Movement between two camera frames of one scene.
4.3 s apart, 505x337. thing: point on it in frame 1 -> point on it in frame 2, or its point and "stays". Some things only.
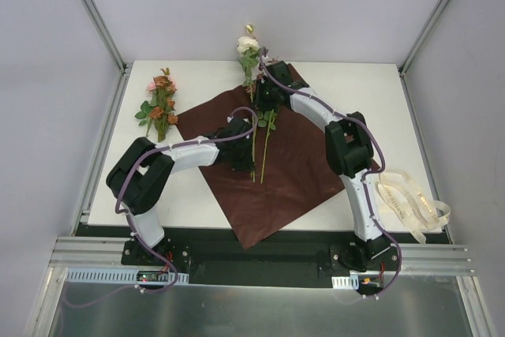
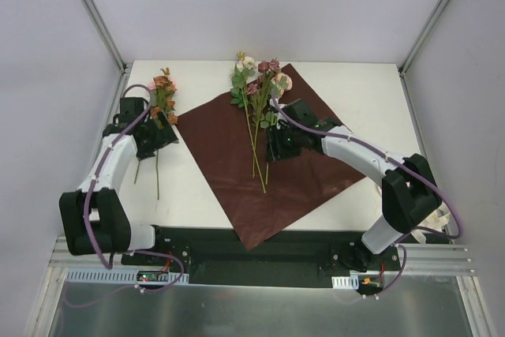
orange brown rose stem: (162, 114) stays
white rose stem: (247, 50) -> (240, 84)
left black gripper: (243, 154) -> (158, 139)
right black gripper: (267, 97) -> (278, 146)
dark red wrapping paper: (291, 174) stays
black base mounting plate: (303, 257) stays
